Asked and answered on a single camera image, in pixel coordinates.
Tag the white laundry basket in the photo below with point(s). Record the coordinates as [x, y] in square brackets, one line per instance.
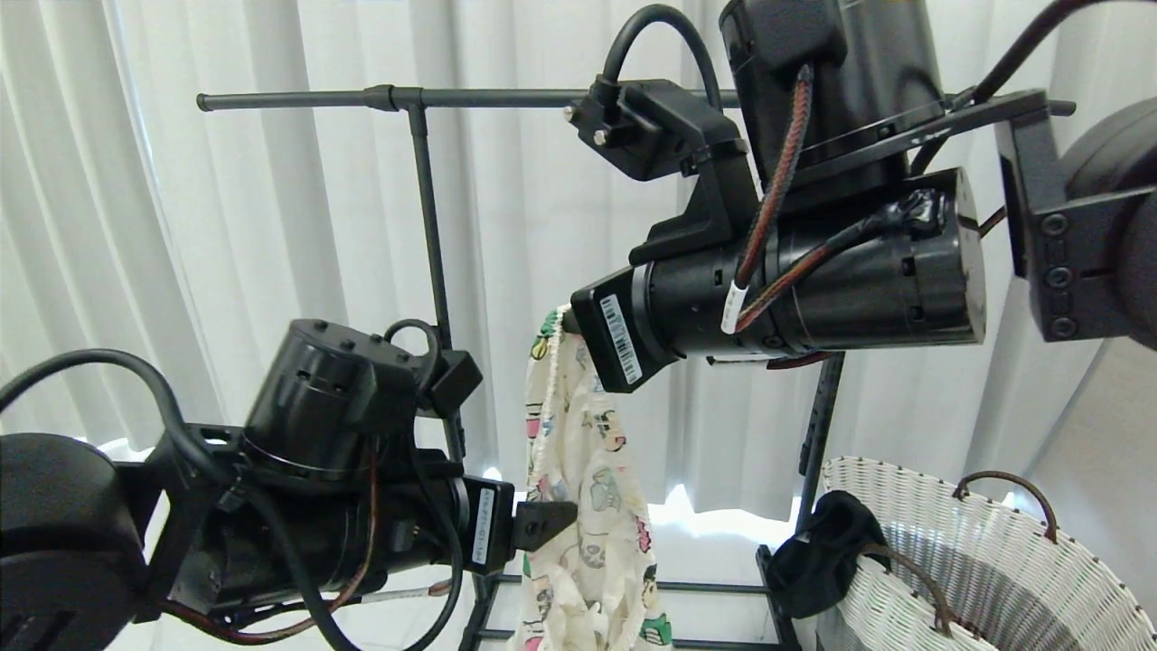
[994, 561]

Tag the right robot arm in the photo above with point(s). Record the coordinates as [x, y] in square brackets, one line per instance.
[868, 72]

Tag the white curtain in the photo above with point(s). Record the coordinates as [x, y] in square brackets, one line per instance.
[271, 226]

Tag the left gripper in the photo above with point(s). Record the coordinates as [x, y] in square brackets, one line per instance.
[493, 529]

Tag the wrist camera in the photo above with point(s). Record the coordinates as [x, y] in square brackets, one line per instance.
[669, 127]
[452, 382]

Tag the black garment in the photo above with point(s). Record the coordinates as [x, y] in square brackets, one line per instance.
[827, 547]

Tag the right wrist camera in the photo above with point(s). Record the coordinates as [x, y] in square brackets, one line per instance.
[669, 127]

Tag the black clothes rack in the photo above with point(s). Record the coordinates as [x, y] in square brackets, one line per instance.
[298, 99]

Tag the cream printed garment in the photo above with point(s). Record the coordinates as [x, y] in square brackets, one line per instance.
[597, 542]

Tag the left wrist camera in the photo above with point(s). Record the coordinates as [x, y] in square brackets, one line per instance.
[452, 382]

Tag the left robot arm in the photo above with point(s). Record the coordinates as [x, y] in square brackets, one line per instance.
[325, 389]

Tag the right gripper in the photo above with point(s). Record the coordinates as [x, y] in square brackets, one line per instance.
[868, 289]

